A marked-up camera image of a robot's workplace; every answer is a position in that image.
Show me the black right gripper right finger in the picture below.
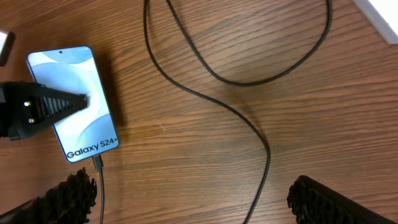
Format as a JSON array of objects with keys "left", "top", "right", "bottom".
[{"left": 287, "top": 175, "right": 397, "bottom": 224}]

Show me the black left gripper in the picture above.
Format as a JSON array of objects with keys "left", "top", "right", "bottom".
[{"left": 1, "top": 82, "right": 88, "bottom": 139}]

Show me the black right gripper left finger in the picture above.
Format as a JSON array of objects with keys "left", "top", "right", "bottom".
[{"left": 1, "top": 167, "right": 97, "bottom": 224}]

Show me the black smartphone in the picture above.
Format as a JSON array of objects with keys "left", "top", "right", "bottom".
[{"left": 26, "top": 45, "right": 119, "bottom": 163}]

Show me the white power strip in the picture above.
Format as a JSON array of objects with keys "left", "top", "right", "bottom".
[{"left": 353, "top": 0, "right": 397, "bottom": 45}]

